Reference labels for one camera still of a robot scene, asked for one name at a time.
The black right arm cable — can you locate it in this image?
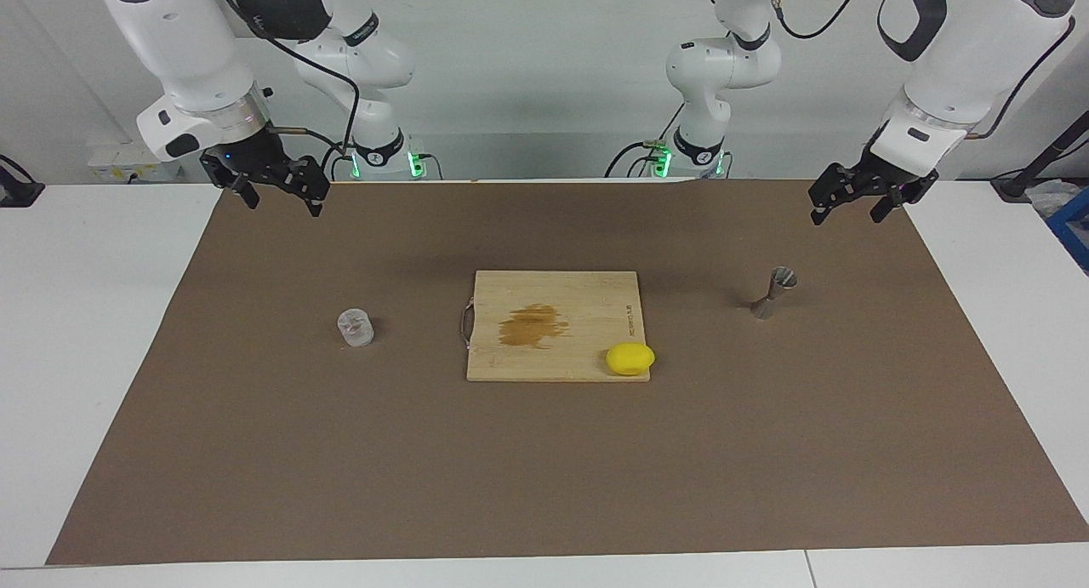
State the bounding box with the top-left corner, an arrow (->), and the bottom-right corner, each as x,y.
215,0 -> 362,157

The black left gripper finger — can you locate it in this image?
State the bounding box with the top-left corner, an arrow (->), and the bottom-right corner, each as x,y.
808,164 -> 870,226
869,183 -> 920,225

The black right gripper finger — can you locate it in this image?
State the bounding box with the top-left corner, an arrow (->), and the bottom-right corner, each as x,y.
281,156 -> 331,220
223,171 -> 261,212

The black stand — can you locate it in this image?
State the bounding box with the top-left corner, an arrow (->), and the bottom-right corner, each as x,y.
991,110 -> 1089,202

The blue box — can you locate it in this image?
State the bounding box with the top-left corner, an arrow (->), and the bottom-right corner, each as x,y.
1046,186 -> 1089,274

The yellow lemon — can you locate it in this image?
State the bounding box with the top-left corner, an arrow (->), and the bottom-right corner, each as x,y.
606,343 -> 657,376

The clear plastic cup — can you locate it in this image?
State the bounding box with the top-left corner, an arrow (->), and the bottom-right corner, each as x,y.
337,309 -> 375,348

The metal double jigger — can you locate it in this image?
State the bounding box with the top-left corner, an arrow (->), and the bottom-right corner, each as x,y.
750,266 -> 799,320

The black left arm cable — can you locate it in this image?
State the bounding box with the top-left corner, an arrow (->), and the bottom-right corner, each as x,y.
702,0 -> 1077,140

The black clamp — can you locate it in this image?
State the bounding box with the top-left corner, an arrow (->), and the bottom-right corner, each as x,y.
0,154 -> 45,208

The brown table mat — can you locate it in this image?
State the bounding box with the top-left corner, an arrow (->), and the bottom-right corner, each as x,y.
47,180 -> 1089,565

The clear plastic bag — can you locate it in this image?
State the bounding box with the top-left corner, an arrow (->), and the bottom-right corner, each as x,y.
1027,180 -> 1075,219

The bamboo cutting board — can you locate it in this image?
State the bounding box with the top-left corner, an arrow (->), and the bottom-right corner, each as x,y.
460,271 -> 652,383

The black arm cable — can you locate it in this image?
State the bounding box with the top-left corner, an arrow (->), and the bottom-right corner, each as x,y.
215,0 -> 362,157
702,0 -> 1077,140

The white power strip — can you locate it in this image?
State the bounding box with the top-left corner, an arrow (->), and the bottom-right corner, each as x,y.
88,141 -> 184,183

